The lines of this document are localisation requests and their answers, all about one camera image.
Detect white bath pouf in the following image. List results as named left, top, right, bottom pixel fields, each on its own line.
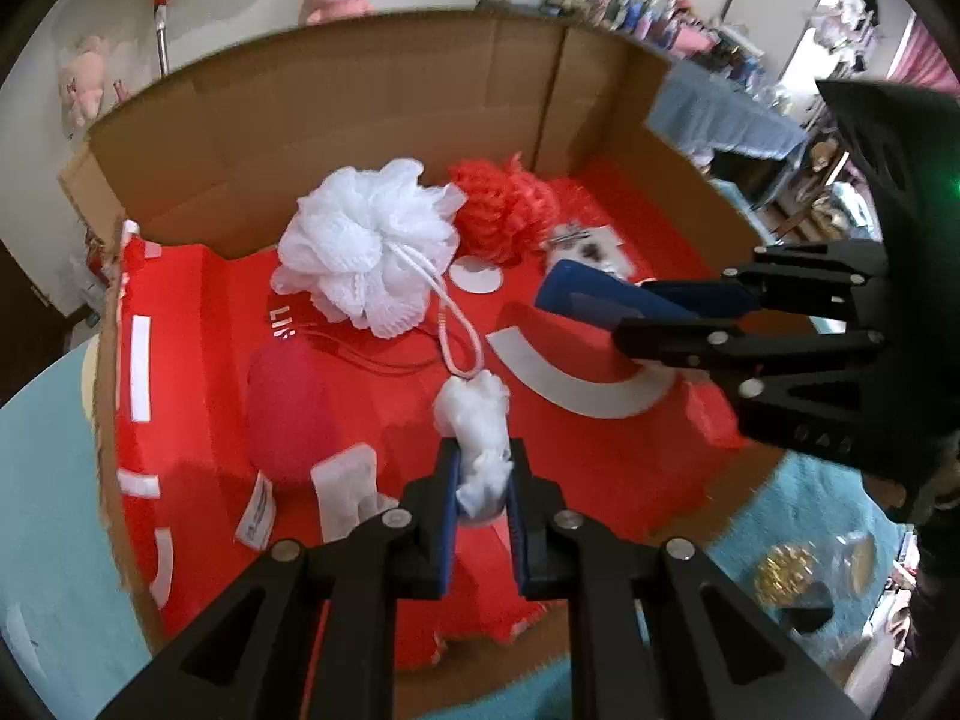
left=270, top=157, right=485, bottom=377

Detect red and white plush toy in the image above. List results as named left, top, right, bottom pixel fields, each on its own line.
left=235, top=345, right=400, bottom=545

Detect red bath pouf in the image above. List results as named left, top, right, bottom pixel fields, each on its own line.
left=448, top=153, right=560, bottom=268

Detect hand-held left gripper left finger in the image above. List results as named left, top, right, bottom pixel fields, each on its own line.
left=97, top=439, right=460, bottom=720

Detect white wardrobe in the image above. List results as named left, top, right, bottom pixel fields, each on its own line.
left=778, top=0, right=880, bottom=87

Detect table with grey-blue cloth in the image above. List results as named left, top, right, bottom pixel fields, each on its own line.
left=646, top=61, right=809, bottom=167

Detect white spotted plush toy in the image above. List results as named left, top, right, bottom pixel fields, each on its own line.
left=543, top=220, right=635, bottom=278

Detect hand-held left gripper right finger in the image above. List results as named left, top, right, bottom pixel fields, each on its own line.
left=506, top=439, right=863, bottom=720

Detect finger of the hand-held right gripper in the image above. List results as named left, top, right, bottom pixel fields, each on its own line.
left=535, top=258, right=890, bottom=466
left=641, top=240, right=890, bottom=320

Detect teal fleece table cover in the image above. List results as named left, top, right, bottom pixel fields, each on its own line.
left=0, top=330, right=923, bottom=720

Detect pink curtain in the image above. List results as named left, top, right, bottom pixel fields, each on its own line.
left=888, top=13, right=960, bottom=91

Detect white fluffy cloth toy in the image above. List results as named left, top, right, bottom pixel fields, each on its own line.
left=433, top=371, right=515, bottom=523

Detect red-lined cardboard box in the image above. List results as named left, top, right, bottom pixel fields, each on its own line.
left=58, top=7, right=790, bottom=695

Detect pink plush pig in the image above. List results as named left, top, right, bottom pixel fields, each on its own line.
left=58, top=33, right=107, bottom=130

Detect small glass jar gold contents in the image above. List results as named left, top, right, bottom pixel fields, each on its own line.
left=753, top=531, right=880, bottom=616

